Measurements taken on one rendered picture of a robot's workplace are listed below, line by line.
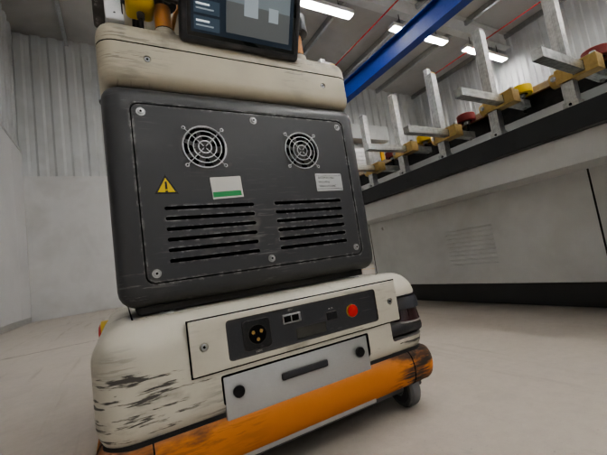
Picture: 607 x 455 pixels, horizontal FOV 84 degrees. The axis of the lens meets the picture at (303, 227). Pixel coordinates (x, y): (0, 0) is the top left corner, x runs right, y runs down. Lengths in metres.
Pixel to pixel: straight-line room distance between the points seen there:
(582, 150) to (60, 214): 6.87
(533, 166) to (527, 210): 0.29
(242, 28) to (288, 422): 0.74
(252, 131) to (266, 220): 0.19
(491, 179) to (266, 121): 1.06
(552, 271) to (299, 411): 1.32
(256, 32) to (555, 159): 1.08
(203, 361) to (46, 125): 7.19
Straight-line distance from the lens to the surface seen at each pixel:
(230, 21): 0.80
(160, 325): 0.56
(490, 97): 1.48
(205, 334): 0.55
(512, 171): 1.53
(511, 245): 1.77
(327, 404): 0.65
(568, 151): 1.45
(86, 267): 6.93
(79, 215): 7.06
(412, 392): 0.79
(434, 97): 1.76
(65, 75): 8.01
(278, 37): 0.84
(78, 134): 7.48
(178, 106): 0.70
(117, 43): 0.75
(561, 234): 1.68
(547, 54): 1.26
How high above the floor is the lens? 0.33
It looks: 6 degrees up
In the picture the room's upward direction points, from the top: 8 degrees counter-clockwise
